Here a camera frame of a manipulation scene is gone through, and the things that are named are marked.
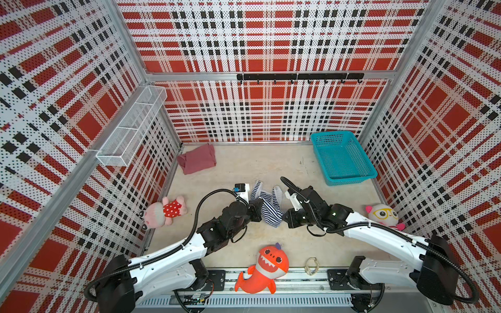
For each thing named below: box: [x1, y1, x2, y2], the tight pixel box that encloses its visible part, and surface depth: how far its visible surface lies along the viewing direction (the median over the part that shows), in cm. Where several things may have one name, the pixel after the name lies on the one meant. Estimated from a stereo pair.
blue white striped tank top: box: [250, 179, 284, 228], surface depth 83 cm
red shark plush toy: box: [234, 242, 290, 295], surface depth 72 cm
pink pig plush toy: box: [141, 195, 188, 230], surface depth 88 cm
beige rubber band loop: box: [305, 256, 320, 276], surface depth 79 cm
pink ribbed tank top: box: [176, 143, 217, 175], surface depth 113 cm
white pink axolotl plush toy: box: [365, 203, 407, 232], surface depth 86 cm
